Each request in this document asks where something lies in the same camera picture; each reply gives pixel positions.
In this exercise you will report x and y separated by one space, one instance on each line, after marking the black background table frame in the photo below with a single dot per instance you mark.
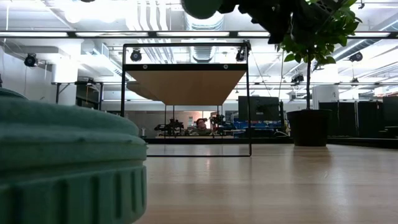
77 83

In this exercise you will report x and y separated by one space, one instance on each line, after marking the blue storage bin rack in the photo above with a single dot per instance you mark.
261 125

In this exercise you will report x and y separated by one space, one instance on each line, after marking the black computer monitor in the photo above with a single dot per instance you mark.
258 109

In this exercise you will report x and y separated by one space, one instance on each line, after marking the white cylindrical column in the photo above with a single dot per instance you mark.
325 93

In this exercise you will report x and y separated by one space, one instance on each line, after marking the green potted plant black pot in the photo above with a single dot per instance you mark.
309 127

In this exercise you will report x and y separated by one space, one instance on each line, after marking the person at background station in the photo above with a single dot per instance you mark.
202 126

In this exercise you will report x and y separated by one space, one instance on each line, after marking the black room partition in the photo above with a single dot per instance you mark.
367 118

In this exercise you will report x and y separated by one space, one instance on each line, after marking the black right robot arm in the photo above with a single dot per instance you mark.
314 12

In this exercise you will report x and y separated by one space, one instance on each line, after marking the black aluminium rig frame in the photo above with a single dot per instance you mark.
273 141

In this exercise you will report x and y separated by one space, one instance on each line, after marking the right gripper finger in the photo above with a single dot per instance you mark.
236 4

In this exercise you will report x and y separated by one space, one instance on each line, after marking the black overhead crossbar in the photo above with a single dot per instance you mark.
233 34

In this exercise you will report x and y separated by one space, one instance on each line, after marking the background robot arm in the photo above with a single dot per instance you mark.
217 123
171 127

